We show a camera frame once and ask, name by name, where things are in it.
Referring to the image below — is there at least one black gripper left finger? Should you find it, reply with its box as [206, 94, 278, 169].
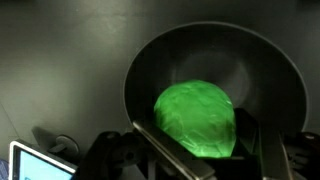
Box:
[75, 119, 217, 180]

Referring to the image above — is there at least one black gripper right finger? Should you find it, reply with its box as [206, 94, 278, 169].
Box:
[215, 107, 320, 180]

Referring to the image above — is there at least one green toy apple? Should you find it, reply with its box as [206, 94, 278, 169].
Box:
[153, 79, 238, 159]

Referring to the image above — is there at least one black bowl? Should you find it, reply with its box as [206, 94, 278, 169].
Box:
[122, 20, 310, 144]

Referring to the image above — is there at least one white framed tablet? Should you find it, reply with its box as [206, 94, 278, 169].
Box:
[8, 139, 80, 180]

